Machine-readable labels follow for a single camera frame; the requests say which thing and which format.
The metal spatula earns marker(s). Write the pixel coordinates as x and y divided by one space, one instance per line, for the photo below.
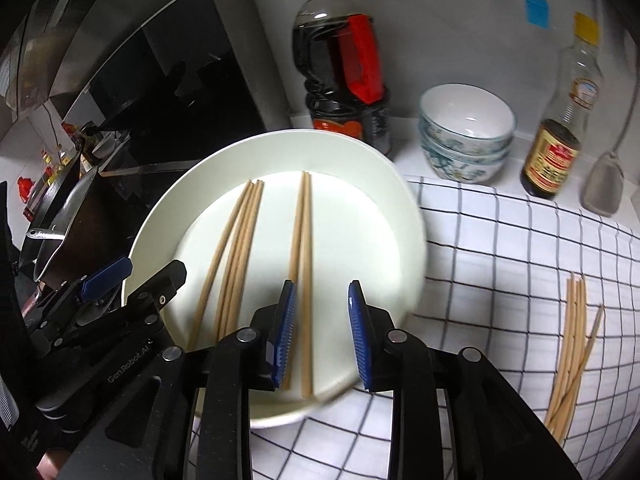
602 185

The white patterned bowl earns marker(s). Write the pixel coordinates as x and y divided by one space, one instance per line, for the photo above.
450 105
434 152
465 174

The white checked cloth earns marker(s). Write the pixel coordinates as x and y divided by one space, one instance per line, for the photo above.
500 285

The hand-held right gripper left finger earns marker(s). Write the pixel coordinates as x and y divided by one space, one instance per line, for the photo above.
285 330

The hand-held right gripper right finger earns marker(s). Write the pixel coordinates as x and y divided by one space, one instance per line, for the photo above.
360 335

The pile of wooden chopsticks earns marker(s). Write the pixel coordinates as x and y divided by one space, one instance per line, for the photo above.
575 320

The small seasoning bottle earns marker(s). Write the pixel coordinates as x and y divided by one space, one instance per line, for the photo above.
48 165
62 156

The yellow-capped sauce bottle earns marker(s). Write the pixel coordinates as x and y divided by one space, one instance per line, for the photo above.
550 160

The dark metal saucepan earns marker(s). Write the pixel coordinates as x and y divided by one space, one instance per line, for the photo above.
85 240

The large dark sauce bottle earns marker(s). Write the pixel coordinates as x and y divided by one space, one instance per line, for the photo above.
320 60

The black wok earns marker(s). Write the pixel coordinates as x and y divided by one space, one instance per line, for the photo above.
55 195

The long wooden chopstick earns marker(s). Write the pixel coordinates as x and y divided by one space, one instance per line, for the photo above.
242 260
299 240
248 260
235 260
220 267

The steel range hood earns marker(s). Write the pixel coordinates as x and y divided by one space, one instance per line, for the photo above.
125 25

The metal ladle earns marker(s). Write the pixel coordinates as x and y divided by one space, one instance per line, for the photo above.
47 234

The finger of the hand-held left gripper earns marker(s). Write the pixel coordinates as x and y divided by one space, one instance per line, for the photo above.
107 275
172 272

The white round tray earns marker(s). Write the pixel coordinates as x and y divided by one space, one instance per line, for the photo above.
350 220

